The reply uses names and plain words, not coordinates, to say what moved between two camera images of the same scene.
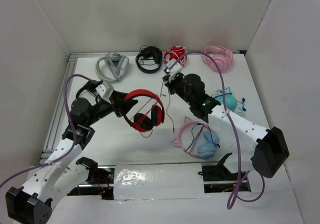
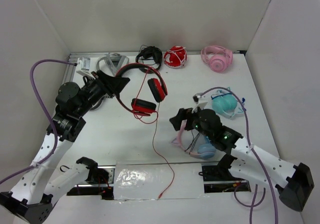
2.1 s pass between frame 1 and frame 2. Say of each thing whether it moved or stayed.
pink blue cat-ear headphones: stayed
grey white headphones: stayed
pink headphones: stayed
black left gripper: moved
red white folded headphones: stayed
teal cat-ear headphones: stayed
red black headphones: moved
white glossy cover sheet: stayed
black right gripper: moved
